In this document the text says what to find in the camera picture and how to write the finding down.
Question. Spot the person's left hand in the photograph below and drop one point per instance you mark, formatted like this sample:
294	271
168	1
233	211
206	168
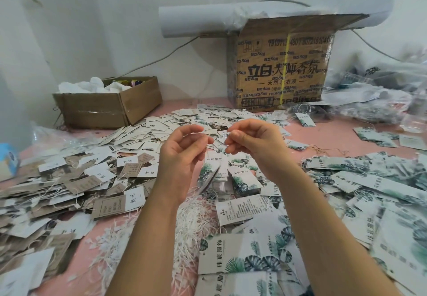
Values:
177	166

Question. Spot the person's right hand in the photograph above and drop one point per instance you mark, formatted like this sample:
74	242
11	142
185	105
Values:
260	142

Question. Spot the single white leaf print tag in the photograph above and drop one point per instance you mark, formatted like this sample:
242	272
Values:
208	178

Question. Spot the heap of small tags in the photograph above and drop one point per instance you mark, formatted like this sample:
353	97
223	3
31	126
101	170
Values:
187	124

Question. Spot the pile of brown white tags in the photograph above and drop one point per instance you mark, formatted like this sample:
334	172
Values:
63	202

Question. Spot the pile of green leaf tags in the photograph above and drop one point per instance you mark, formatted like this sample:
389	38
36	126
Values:
367	202

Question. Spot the person's left forearm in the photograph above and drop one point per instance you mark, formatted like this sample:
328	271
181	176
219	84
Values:
143	256

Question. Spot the person's right forearm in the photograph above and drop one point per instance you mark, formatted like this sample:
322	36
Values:
333	239

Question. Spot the large printed cardboard box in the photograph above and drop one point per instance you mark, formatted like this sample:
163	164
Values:
280	62

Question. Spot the small open cardboard box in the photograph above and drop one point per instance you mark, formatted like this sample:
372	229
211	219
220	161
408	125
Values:
107	104

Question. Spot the white crumpled material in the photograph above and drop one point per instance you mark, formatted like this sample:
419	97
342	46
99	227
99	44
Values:
92	86

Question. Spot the clear plastic bag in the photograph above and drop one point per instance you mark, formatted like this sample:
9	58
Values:
53	139

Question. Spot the white roll in plastic wrap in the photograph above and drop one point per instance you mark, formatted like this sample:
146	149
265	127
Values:
197	18

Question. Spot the heap of clear plastic bags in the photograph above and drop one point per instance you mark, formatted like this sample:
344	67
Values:
393	84

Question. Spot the blue tissue pack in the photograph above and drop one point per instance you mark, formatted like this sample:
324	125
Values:
8	160

